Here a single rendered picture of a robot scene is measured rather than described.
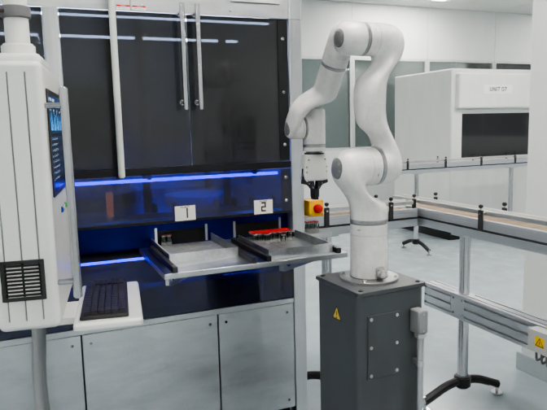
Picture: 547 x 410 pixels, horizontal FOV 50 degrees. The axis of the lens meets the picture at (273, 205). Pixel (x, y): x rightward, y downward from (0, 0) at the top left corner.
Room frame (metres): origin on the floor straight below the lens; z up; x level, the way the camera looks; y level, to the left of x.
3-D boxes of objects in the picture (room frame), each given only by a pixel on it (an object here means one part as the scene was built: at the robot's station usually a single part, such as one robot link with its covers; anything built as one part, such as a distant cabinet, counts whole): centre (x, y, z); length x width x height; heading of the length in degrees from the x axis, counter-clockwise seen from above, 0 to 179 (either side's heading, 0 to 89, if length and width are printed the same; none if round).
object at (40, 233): (1.82, 0.77, 1.19); 0.50 x 0.19 x 0.78; 15
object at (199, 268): (2.24, 0.14, 0.87); 0.70 x 0.48 x 0.02; 113
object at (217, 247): (2.24, 0.32, 0.90); 0.34 x 0.26 x 0.04; 23
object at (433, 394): (2.68, -0.90, 0.07); 0.50 x 0.08 x 0.14; 113
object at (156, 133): (2.26, 0.54, 1.51); 0.47 x 0.01 x 0.59; 113
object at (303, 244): (2.27, -0.04, 0.90); 0.34 x 0.26 x 0.04; 22
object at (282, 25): (2.50, -0.06, 1.40); 0.04 x 0.01 x 0.80; 113
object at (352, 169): (1.83, -0.27, 1.16); 0.19 x 0.12 x 0.24; 115
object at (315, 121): (2.16, -0.15, 1.35); 0.09 x 0.08 x 0.13; 115
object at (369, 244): (1.84, -0.30, 0.95); 0.19 x 0.19 x 0.18
